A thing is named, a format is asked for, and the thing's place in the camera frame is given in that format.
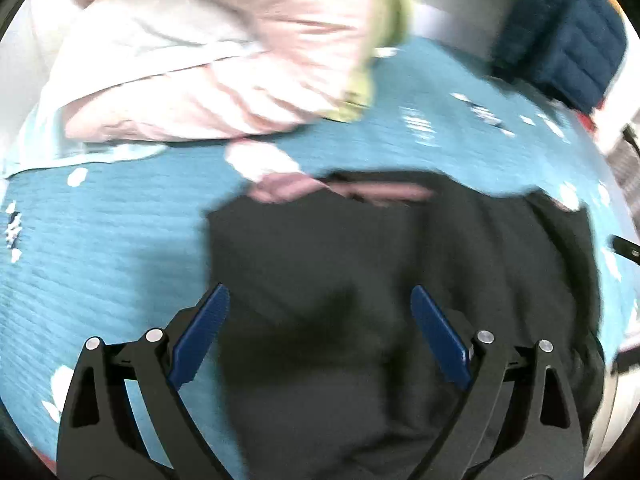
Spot navy and yellow puffer jacket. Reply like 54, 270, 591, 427
490, 0, 628, 116

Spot white pillow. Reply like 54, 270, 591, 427
30, 0, 266, 126

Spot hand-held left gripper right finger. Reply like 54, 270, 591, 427
407, 285, 587, 480

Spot blue candy print bed mat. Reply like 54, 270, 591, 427
0, 35, 640, 480

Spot pink quilt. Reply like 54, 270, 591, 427
62, 0, 381, 143

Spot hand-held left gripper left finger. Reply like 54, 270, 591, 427
56, 282, 232, 480

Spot black jacket with pink lining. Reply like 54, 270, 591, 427
205, 170, 608, 480

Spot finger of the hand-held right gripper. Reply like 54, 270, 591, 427
611, 234, 640, 264

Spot light blue striped pillow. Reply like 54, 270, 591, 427
0, 110, 166, 178

